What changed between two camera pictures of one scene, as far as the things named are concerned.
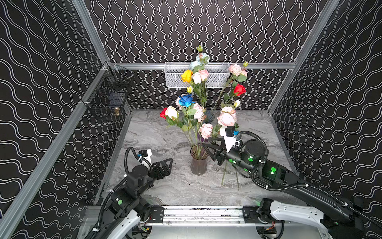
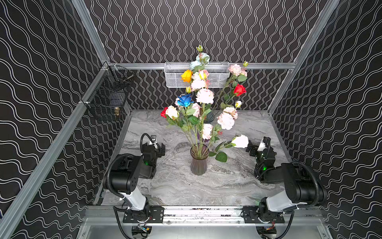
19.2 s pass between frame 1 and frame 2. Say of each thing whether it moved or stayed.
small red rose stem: stayed
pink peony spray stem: stayed
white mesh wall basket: stayed
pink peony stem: moved
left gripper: moved
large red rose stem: stayed
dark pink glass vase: stayed
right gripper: moved
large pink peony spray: moved
